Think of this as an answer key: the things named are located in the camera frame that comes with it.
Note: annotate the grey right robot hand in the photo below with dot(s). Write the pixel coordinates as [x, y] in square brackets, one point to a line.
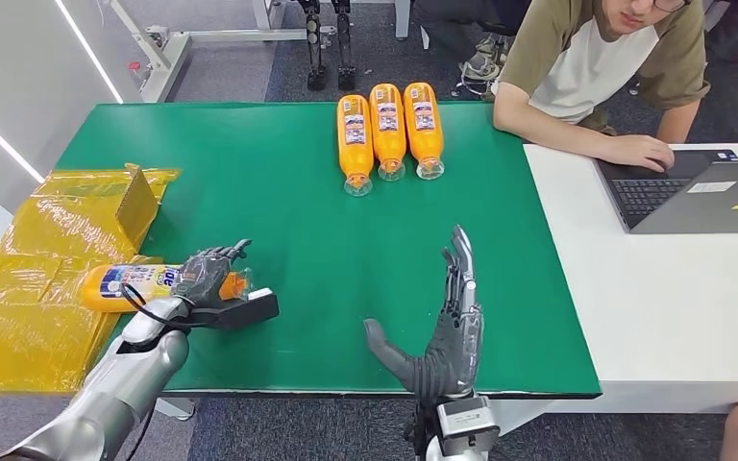
[452, 356]

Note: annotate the person's hand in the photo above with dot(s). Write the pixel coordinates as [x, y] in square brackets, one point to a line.
[639, 152]

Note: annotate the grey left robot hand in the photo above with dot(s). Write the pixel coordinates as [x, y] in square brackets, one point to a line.
[203, 277]

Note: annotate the orange detergent bottle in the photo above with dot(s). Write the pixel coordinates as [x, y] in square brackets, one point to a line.
[388, 127]
[101, 289]
[354, 140]
[424, 127]

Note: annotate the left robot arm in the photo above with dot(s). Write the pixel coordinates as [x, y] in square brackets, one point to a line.
[121, 382]

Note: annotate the grey laptop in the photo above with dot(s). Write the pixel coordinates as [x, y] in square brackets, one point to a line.
[693, 203]

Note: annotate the person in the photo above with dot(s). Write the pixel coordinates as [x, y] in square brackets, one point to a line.
[585, 63]

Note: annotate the green table mat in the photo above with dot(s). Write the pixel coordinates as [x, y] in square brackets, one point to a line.
[318, 267]

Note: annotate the white desk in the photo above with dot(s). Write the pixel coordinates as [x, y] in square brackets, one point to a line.
[662, 318]

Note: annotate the yellow plastic-wrapped cardboard box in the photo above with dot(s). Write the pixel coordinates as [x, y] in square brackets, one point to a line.
[25, 286]

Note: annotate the grey sneaker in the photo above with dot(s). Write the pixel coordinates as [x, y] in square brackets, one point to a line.
[480, 63]

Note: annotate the white light strip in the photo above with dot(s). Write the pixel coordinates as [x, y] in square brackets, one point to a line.
[0, 139]

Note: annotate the black robot leg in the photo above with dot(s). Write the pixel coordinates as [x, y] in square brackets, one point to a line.
[315, 44]
[345, 44]

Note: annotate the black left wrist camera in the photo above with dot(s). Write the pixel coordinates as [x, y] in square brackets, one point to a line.
[248, 308]

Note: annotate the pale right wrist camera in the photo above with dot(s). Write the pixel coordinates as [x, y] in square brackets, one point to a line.
[467, 423]

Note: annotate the white metal frame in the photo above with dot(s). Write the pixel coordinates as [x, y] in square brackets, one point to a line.
[168, 60]

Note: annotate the white post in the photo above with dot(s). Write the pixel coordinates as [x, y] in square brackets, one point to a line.
[402, 19]

